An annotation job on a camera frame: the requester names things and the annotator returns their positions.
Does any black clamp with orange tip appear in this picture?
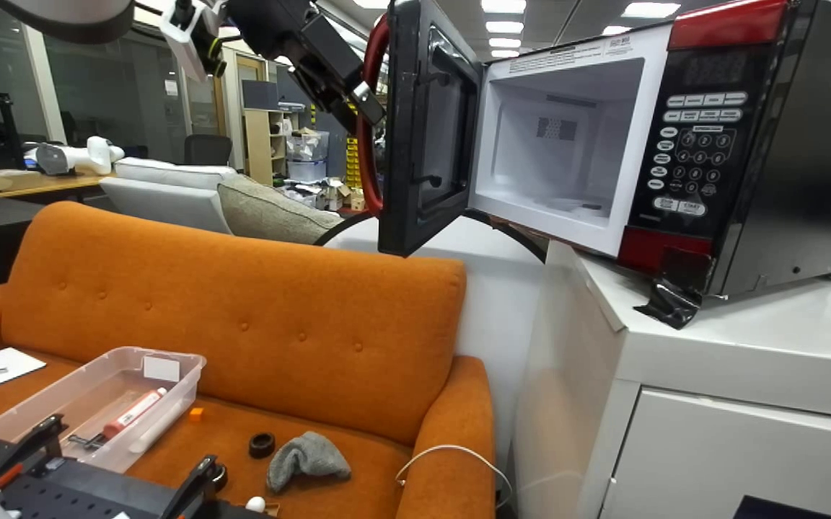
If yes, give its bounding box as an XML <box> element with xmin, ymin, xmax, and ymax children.
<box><xmin>0</xmin><ymin>412</ymin><xmax>68</xmax><ymax>493</ymax></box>

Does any clear plastic container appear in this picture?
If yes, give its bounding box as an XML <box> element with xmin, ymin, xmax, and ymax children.
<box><xmin>0</xmin><ymin>344</ymin><xmax>208</xmax><ymax>477</ymax></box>

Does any white cushion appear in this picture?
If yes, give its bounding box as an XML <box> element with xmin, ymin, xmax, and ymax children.
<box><xmin>95</xmin><ymin>155</ymin><xmax>240</xmax><ymax>238</ymax></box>

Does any orange fabric sofa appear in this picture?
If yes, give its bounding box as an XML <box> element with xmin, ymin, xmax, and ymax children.
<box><xmin>0</xmin><ymin>200</ymin><xmax>498</xmax><ymax>519</ymax></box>

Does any white device on desk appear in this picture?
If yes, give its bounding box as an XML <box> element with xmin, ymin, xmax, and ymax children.
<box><xmin>20</xmin><ymin>135</ymin><xmax>126</xmax><ymax>180</ymax></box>

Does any white cabinet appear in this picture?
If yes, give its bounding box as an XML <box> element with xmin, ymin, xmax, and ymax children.
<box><xmin>509</xmin><ymin>241</ymin><xmax>831</xmax><ymax>519</ymax></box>

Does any wooden desk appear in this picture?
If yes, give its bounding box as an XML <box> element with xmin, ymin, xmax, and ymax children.
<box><xmin>0</xmin><ymin>167</ymin><xmax>105</xmax><ymax>202</ymax></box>

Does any black tape patch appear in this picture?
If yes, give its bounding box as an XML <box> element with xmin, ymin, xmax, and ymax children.
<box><xmin>635</xmin><ymin>278</ymin><xmax>703</xmax><ymax>333</ymax></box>

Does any gray cloth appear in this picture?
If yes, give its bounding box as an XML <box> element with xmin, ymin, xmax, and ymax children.
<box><xmin>261</xmin><ymin>431</ymin><xmax>354</xmax><ymax>497</ymax></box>

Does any grey cushion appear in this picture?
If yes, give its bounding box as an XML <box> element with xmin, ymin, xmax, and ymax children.
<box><xmin>212</xmin><ymin>174</ymin><xmax>346</xmax><ymax>246</ymax></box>

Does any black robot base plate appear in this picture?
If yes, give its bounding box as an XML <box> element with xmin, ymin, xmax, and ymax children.
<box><xmin>0</xmin><ymin>428</ymin><xmax>274</xmax><ymax>519</ymax></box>

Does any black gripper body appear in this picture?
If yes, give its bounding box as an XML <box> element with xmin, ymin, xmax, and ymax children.
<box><xmin>225</xmin><ymin>0</ymin><xmax>361</xmax><ymax>99</ymax></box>

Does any red and white marker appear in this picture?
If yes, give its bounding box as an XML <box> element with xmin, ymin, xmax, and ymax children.
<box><xmin>95</xmin><ymin>388</ymin><xmax>170</xmax><ymax>441</ymax></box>

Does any red and black microwave body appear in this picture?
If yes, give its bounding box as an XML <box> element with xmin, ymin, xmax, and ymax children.
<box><xmin>468</xmin><ymin>0</ymin><xmax>831</xmax><ymax>318</ymax></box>

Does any black office chair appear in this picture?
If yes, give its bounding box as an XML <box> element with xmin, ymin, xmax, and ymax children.
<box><xmin>180</xmin><ymin>134</ymin><xmax>232</xmax><ymax>167</ymax></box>

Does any white cable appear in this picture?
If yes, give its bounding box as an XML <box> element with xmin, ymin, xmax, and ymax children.
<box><xmin>393</xmin><ymin>441</ymin><xmax>517</xmax><ymax>509</ymax></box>

